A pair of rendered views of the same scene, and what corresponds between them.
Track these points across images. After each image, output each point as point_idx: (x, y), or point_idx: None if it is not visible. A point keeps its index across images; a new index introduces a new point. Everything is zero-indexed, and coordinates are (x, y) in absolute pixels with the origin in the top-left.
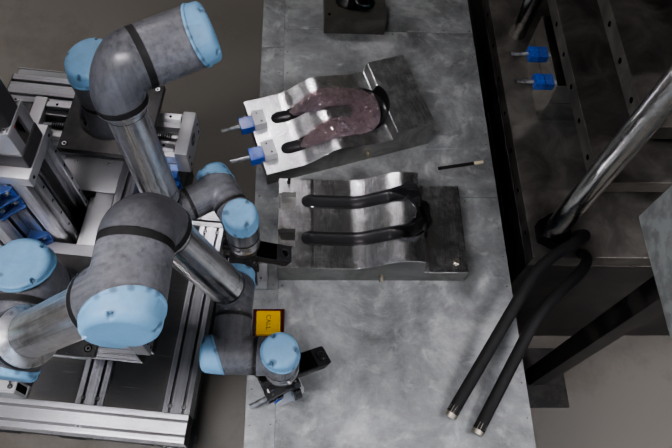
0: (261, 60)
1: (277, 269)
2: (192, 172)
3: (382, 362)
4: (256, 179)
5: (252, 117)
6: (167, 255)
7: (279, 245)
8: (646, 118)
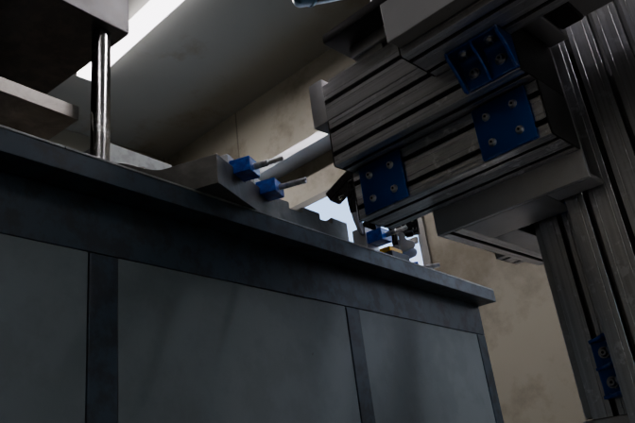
0: (97, 157)
1: (347, 228)
2: (357, 206)
3: None
4: (288, 221)
5: (232, 159)
6: None
7: (334, 184)
8: (110, 141)
